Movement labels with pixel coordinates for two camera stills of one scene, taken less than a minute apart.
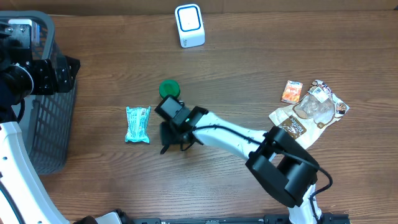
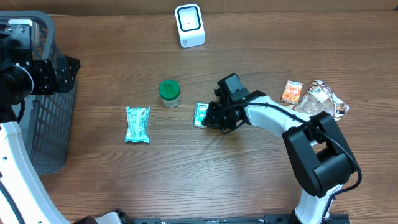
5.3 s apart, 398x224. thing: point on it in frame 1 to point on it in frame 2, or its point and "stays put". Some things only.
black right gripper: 171,137 to 215,120
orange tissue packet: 291,92 stays put
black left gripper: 52,85 stays put
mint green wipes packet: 137,124 stays put
